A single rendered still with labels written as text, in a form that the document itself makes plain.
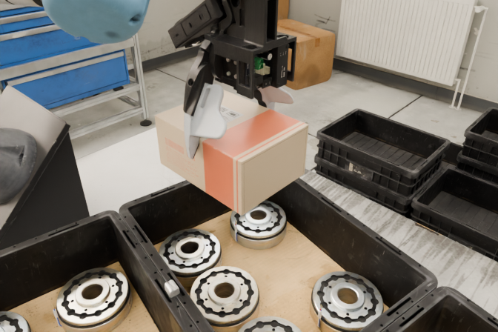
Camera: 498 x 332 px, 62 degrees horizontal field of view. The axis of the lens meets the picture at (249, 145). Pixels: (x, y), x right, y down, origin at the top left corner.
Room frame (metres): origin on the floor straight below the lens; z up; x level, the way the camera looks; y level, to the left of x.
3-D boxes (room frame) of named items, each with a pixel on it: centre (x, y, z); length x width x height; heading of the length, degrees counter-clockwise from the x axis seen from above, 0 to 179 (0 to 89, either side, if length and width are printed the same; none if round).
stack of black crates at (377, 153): (1.35, -0.50, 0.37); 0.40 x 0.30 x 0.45; 46
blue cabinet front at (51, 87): (2.26, 1.02, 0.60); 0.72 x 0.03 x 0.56; 136
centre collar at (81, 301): (0.42, 0.23, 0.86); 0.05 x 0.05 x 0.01
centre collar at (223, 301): (0.42, 0.04, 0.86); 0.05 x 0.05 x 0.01
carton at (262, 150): (0.47, 0.02, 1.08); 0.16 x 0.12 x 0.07; 46
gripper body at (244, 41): (0.45, 0.00, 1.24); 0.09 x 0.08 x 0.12; 46
